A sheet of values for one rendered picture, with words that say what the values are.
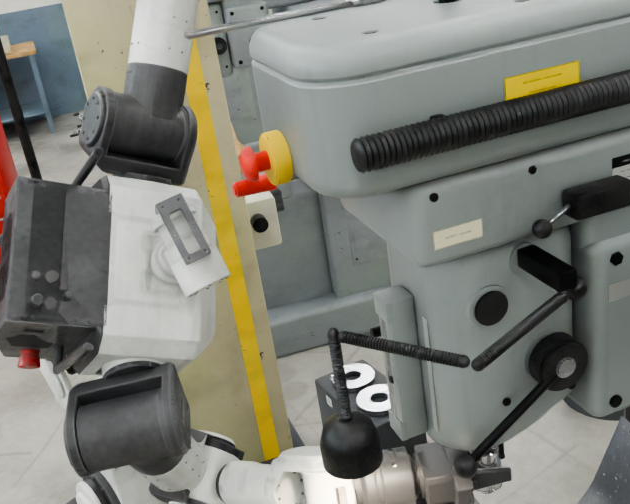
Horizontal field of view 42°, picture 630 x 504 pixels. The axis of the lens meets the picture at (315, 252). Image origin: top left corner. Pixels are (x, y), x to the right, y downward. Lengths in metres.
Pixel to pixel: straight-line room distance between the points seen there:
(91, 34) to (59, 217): 1.50
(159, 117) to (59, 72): 8.74
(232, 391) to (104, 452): 1.98
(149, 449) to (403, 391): 0.34
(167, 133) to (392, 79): 0.51
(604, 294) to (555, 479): 2.11
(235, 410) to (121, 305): 2.02
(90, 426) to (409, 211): 0.51
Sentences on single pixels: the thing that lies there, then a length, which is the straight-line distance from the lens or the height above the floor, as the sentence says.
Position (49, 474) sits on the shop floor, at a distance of 3.64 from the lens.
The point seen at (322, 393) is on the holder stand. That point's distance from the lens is 1.70.
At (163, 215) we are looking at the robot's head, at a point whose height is 1.68.
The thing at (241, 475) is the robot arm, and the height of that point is 1.22.
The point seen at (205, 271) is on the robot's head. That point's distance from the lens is 1.06.
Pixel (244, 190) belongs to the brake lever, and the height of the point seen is 1.70.
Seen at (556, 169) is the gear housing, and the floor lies 1.71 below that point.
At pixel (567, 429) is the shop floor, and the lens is 3.35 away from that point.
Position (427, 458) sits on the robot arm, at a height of 1.26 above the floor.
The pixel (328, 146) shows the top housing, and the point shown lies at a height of 1.79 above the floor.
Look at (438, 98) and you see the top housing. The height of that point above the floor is 1.82.
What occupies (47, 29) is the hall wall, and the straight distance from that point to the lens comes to 9.90.
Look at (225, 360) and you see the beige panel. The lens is 3.01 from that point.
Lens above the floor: 2.03
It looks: 24 degrees down
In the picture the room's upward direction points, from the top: 9 degrees counter-clockwise
